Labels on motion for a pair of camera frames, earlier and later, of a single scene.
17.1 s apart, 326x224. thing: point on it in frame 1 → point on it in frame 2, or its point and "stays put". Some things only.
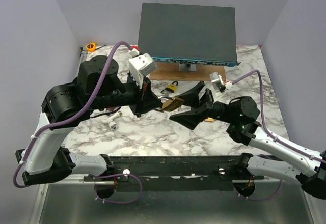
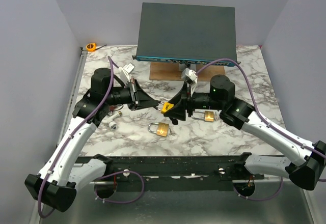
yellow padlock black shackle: x=172 y=86 → x=165 y=107
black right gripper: x=191 y=119 → x=184 y=96
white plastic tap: x=112 y=124 stays put
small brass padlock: x=171 y=104 → x=162 y=130
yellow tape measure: x=91 y=47 stays put
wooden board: x=170 y=72 stays put
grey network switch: x=187 y=34 stays put
